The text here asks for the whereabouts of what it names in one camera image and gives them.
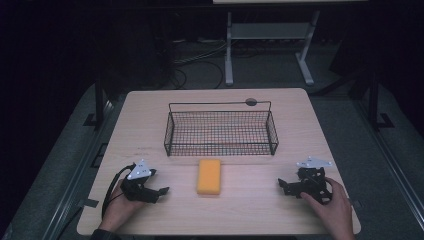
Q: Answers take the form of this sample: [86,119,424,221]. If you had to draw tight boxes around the person's left hand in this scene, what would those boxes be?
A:
[98,179,148,233]

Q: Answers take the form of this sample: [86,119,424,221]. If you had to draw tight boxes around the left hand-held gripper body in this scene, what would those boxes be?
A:
[119,158,160,204]

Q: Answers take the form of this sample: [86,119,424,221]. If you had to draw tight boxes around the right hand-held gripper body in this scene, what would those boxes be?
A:
[289,156,334,205]

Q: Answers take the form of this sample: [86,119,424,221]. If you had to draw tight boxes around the orange sponge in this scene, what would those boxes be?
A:
[196,158,222,196]

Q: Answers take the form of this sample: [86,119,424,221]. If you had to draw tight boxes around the person's right hand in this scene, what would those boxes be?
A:
[299,177,356,234]

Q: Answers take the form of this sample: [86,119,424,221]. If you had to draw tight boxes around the white metal stand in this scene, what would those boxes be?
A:
[224,9,322,87]

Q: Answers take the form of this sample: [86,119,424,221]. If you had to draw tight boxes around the black wire basket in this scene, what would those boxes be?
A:
[163,100,280,158]

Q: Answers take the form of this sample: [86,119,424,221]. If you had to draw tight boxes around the black upright post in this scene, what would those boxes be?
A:
[94,74,105,129]

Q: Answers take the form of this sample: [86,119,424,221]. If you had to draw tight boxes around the bundle of floor cables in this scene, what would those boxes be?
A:
[168,39,232,90]

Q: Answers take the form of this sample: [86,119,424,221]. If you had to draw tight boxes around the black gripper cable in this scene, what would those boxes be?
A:
[100,163,138,219]

